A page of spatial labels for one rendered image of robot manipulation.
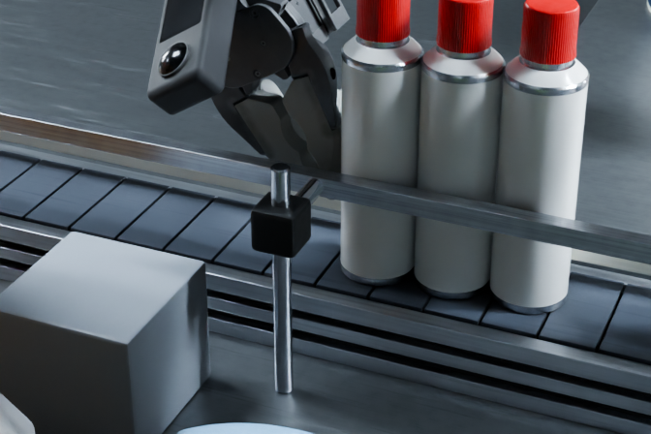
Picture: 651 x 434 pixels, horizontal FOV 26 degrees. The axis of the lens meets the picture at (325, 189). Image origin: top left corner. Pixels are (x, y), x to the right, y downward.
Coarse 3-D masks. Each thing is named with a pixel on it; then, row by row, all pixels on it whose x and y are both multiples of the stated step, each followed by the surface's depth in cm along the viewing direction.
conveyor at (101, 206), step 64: (0, 192) 106; (64, 192) 106; (128, 192) 106; (192, 192) 106; (192, 256) 98; (256, 256) 98; (320, 256) 98; (512, 320) 91; (576, 320) 91; (640, 320) 91
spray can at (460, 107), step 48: (480, 0) 84; (432, 48) 87; (480, 48) 85; (432, 96) 87; (480, 96) 86; (432, 144) 88; (480, 144) 87; (480, 192) 89; (432, 240) 91; (480, 240) 91; (432, 288) 93; (480, 288) 93
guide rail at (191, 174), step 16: (32, 144) 109; (48, 144) 108; (64, 144) 107; (112, 160) 106; (128, 160) 106; (144, 160) 105; (176, 176) 104; (192, 176) 104; (208, 176) 103; (224, 176) 103; (256, 192) 102; (336, 208) 100; (576, 256) 94; (592, 256) 93; (608, 256) 93; (640, 272) 93
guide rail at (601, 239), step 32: (0, 128) 99; (32, 128) 98; (64, 128) 97; (96, 128) 97; (160, 160) 95; (192, 160) 94; (224, 160) 93; (256, 160) 92; (352, 192) 90; (384, 192) 89; (416, 192) 89; (480, 224) 87; (512, 224) 86; (544, 224) 85; (576, 224) 85; (640, 256) 84
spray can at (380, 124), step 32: (384, 0) 85; (384, 32) 86; (352, 64) 87; (384, 64) 86; (416, 64) 87; (352, 96) 88; (384, 96) 87; (416, 96) 89; (352, 128) 89; (384, 128) 88; (416, 128) 90; (352, 160) 90; (384, 160) 90; (416, 160) 91; (352, 224) 93; (384, 224) 92; (352, 256) 94; (384, 256) 93
